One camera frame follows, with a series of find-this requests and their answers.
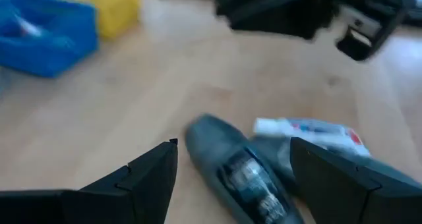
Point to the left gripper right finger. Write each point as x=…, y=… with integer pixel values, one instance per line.
x=346, y=194

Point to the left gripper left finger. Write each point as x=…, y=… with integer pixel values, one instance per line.
x=145, y=184

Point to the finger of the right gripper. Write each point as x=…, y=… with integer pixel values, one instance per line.
x=257, y=10

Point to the white red blue toothpaste tube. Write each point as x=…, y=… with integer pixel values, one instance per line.
x=313, y=128
x=29, y=28

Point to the yellow plastic bin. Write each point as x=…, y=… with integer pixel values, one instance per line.
x=115, y=10

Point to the blue plastic bin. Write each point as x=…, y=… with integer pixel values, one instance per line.
x=59, y=52

